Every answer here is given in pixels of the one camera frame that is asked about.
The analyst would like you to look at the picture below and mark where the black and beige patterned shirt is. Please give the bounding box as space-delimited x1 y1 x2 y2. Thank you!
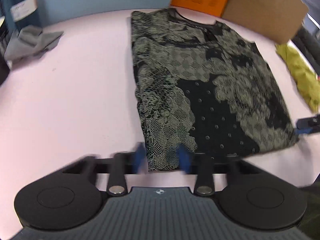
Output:
131 8 298 171

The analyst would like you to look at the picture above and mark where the green crumpled garment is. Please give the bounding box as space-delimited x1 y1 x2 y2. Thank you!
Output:
275 44 319 113

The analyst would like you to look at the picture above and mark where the black leather chair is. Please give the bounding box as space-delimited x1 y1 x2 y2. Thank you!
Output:
291 13 319 76

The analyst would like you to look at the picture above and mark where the orange and brown cardboard box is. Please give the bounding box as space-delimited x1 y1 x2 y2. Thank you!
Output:
171 0 309 44

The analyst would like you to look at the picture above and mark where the grey folded cloth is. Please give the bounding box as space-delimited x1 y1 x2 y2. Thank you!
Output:
4 25 64 62

